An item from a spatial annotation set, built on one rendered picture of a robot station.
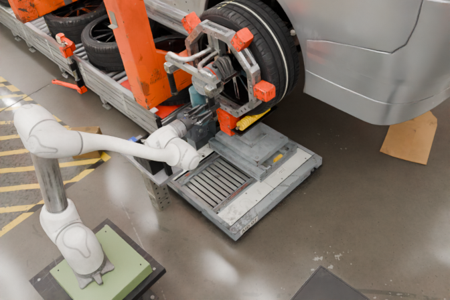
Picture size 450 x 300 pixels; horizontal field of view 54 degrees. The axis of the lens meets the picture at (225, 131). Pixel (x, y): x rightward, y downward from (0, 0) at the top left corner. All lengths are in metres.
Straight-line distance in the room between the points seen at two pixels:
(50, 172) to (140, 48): 0.96
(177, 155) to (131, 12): 0.92
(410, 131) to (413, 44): 1.50
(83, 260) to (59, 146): 0.63
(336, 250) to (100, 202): 1.56
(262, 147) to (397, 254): 1.01
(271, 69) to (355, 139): 1.19
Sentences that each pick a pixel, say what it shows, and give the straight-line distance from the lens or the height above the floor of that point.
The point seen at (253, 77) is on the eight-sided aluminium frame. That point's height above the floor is 0.94.
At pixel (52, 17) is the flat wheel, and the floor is 0.50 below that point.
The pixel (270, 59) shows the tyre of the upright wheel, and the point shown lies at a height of 0.99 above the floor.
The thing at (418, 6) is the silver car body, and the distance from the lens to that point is 1.89.
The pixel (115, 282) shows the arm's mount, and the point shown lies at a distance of 2.27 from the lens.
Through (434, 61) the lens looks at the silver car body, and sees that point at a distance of 2.04.
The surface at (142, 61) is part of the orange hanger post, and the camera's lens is 2.67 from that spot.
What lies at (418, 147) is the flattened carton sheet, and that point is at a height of 0.01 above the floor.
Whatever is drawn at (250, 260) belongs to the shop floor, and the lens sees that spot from 2.62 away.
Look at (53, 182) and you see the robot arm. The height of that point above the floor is 0.87.
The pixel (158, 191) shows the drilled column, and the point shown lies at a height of 0.17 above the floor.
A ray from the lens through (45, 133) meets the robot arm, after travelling 1.76.
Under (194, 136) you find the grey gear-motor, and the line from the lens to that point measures 2.92.
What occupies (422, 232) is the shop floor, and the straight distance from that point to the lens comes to 2.83.
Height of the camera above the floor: 2.24
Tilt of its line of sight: 42 degrees down
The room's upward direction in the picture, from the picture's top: 8 degrees counter-clockwise
